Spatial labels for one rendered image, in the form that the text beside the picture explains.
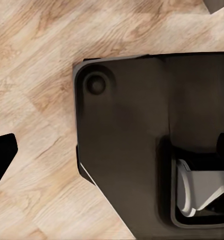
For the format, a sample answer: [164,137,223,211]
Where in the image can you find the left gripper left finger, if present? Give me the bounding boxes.
[0,133,18,180]

